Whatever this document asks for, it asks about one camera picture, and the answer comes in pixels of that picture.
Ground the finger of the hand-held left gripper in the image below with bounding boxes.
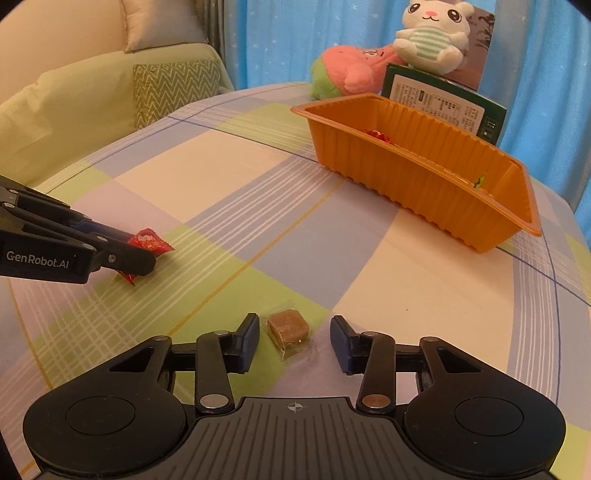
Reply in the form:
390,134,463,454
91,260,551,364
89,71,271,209
0,174,133,244
0,204,158,278

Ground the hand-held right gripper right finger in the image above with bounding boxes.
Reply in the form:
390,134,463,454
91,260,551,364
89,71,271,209
329,315,485,411

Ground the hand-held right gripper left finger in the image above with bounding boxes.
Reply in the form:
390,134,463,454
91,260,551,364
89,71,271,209
108,312,260,416

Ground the small red candy packet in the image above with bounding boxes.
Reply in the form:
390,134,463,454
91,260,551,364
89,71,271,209
115,227,176,288

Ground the brown candy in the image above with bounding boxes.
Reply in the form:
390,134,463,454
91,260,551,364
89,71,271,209
265,300,319,367

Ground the orange plastic tray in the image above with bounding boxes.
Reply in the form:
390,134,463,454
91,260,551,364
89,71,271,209
290,92,542,254

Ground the red candy with cartoon print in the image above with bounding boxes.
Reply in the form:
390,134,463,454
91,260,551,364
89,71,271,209
362,128,398,147

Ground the light green sofa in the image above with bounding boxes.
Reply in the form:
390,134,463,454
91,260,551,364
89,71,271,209
0,0,236,190

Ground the checked tablecloth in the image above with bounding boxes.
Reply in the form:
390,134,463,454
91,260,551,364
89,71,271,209
0,82,591,480

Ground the green chevron cushion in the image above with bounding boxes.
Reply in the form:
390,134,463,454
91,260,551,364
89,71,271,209
133,59,222,130

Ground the white pillow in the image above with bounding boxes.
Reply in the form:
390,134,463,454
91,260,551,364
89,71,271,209
121,0,208,52

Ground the grey curtain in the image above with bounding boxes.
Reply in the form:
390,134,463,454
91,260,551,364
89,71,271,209
196,0,238,90

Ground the green cardboard box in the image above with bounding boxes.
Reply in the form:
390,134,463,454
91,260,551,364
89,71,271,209
381,63,508,146

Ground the pink green plush toy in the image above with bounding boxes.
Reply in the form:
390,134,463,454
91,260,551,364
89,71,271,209
309,44,407,101

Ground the blue star curtain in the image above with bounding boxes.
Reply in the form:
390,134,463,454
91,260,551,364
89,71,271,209
222,0,591,217

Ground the white bunny plush toy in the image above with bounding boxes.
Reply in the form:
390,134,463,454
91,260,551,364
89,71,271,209
392,0,476,75

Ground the brown printed card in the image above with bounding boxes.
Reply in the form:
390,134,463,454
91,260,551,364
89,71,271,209
455,7,496,90

